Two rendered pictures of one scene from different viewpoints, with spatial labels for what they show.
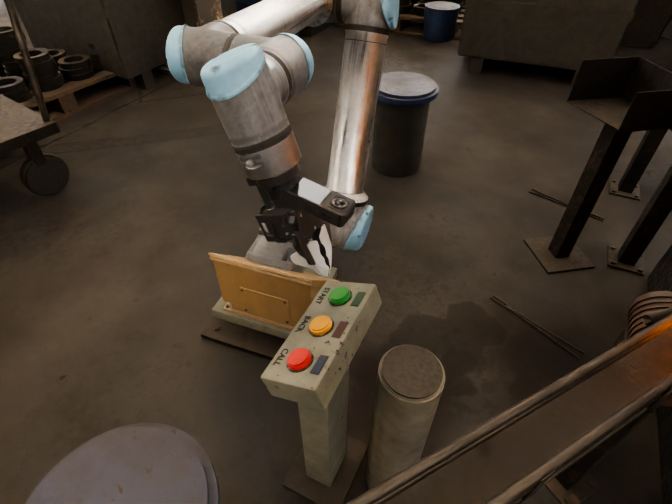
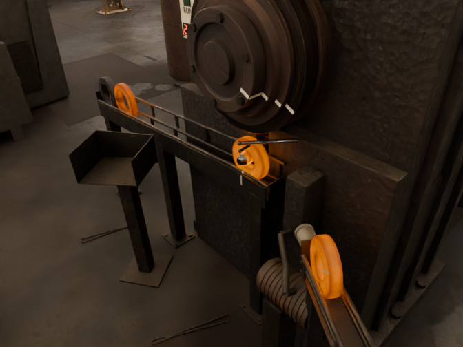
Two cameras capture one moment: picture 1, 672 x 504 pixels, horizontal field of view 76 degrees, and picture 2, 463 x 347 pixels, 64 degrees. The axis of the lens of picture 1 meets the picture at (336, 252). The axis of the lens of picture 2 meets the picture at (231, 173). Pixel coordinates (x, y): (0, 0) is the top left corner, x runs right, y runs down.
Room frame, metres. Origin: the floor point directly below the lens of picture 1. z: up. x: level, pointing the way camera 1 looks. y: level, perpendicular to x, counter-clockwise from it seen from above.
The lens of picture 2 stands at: (0.37, 0.08, 1.44)
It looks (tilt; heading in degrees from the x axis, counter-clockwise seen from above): 35 degrees down; 293
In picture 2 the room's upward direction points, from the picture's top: 2 degrees counter-clockwise
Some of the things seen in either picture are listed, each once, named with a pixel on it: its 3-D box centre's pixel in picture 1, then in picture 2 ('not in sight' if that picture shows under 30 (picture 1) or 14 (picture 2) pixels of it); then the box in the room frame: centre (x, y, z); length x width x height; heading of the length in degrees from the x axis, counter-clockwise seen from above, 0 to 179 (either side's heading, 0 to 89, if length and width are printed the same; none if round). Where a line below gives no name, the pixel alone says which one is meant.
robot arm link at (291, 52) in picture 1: (272, 70); not in sight; (0.70, 0.10, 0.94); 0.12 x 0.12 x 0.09; 72
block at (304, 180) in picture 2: not in sight; (303, 204); (0.53, -0.84, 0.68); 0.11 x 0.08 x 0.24; 64
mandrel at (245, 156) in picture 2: not in sight; (256, 152); (0.73, -0.97, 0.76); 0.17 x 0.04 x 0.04; 64
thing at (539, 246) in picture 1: (590, 175); (129, 213); (1.30, -0.91, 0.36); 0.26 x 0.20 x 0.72; 9
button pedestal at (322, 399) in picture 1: (324, 409); not in sight; (0.45, 0.02, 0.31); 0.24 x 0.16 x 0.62; 154
